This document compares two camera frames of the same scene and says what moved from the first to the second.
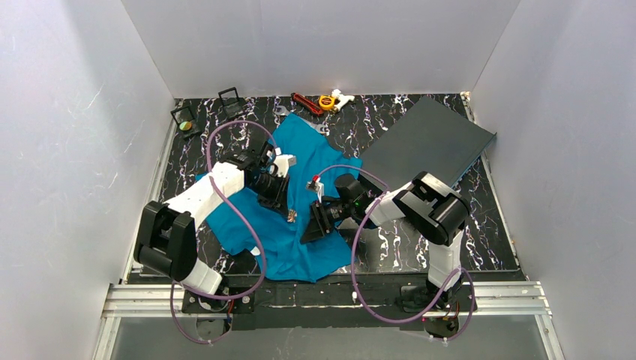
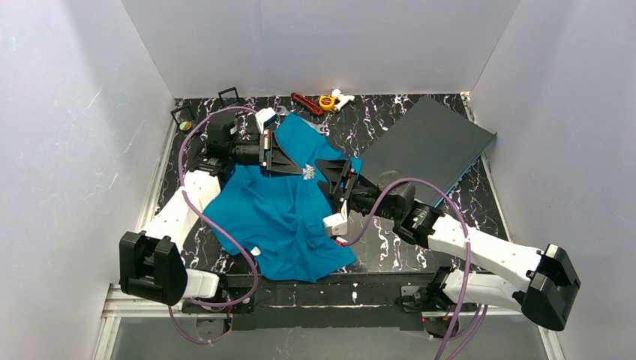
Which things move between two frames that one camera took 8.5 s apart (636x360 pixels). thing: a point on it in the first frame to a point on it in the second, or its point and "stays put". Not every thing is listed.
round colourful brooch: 185,125 stays put
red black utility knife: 307,103 stays put
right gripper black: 321,216 to 349,187
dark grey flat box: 430,139 stays put
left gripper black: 277,190 to 267,154
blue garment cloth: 313,160 stays put
